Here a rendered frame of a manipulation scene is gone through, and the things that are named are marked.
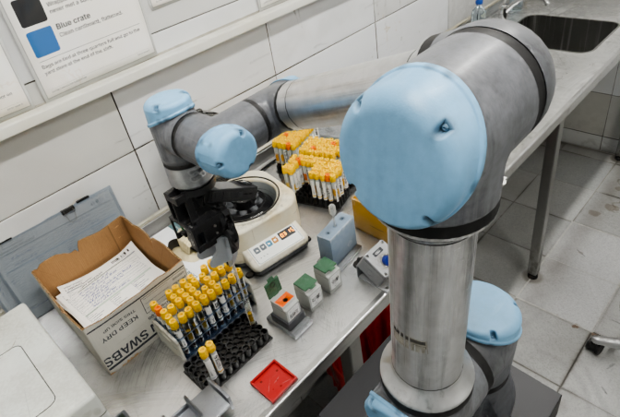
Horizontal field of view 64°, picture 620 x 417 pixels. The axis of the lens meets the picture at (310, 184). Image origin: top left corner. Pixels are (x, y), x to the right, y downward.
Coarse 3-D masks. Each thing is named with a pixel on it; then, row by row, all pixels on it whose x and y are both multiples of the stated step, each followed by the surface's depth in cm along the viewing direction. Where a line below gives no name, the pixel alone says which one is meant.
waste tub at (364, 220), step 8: (352, 200) 127; (352, 208) 128; (360, 208) 126; (360, 216) 128; (368, 216) 125; (360, 224) 130; (368, 224) 127; (376, 224) 124; (368, 232) 129; (376, 232) 126; (384, 232) 124; (384, 240) 125
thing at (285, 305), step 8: (280, 296) 106; (288, 296) 105; (272, 304) 106; (280, 304) 104; (288, 304) 104; (296, 304) 105; (280, 312) 105; (288, 312) 104; (296, 312) 106; (288, 320) 105
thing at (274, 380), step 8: (264, 368) 100; (272, 368) 100; (280, 368) 100; (256, 376) 99; (264, 376) 99; (272, 376) 99; (280, 376) 98; (288, 376) 98; (296, 376) 97; (256, 384) 98; (264, 384) 98; (272, 384) 97; (280, 384) 97; (288, 384) 96; (264, 392) 96; (272, 392) 96; (280, 392) 95; (272, 400) 94
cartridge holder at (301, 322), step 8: (272, 312) 108; (272, 320) 109; (280, 320) 106; (296, 320) 106; (304, 320) 107; (312, 320) 108; (280, 328) 108; (288, 328) 106; (296, 328) 106; (304, 328) 106; (296, 336) 105
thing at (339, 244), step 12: (336, 216) 121; (348, 216) 121; (324, 228) 118; (336, 228) 118; (348, 228) 120; (324, 240) 116; (336, 240) 117; (348, 240) 121; (324, 252) 118; (336, 252) 118; (348, 252) 123
